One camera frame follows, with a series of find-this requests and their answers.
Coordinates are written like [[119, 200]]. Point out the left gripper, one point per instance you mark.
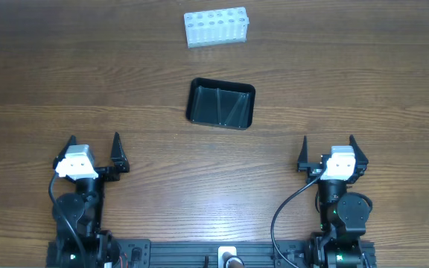
[[106, 174]]

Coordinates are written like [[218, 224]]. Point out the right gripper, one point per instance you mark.
[[314, 175]]

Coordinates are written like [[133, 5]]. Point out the clear test tube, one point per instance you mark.
[[197, 103], [235, 109], [218, 108], [245, 111]]

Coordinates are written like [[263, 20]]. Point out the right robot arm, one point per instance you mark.
[[345, 216]]

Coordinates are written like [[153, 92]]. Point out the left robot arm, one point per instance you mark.
[[76, 212]]

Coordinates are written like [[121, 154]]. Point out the black tray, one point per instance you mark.
[[209, 111]]

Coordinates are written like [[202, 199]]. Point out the white test tube rack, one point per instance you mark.
[[214, 35]]

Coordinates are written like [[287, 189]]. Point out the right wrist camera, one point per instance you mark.
[[339, 164]]

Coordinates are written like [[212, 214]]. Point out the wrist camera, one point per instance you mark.
[[339, 164], [76, 164]]

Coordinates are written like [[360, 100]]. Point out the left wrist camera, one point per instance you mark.
[[76, 164]]

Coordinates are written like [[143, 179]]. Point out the mounting rail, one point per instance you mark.
[[184, 255]]

